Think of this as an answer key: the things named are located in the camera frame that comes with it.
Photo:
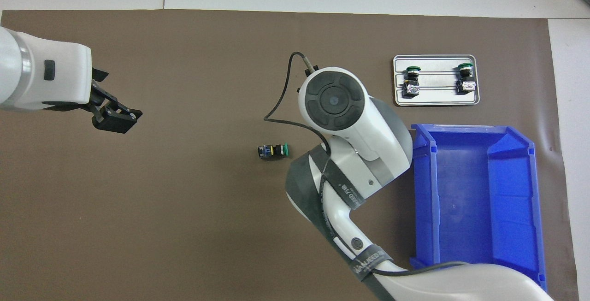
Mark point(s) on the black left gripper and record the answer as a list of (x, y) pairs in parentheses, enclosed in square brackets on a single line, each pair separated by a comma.
[(97, 94)]

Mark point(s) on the green push button switch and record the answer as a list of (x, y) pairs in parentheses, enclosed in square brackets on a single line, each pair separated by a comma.
[(272, 152), (411, 82), (465, 82)]

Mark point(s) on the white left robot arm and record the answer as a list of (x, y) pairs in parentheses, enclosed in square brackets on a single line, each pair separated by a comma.
[(46, 70)]

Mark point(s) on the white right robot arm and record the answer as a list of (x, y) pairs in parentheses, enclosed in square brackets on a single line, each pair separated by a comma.
[(359, 121)]

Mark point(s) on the brown table mat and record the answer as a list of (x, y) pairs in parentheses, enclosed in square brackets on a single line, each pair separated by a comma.
[(184, 84)]

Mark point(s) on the grey metal tray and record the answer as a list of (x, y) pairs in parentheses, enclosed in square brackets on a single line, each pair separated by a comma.
[(435, 98)]

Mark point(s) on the blue plastic storage bin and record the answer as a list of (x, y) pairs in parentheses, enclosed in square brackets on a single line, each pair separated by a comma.
[(461, 209)]

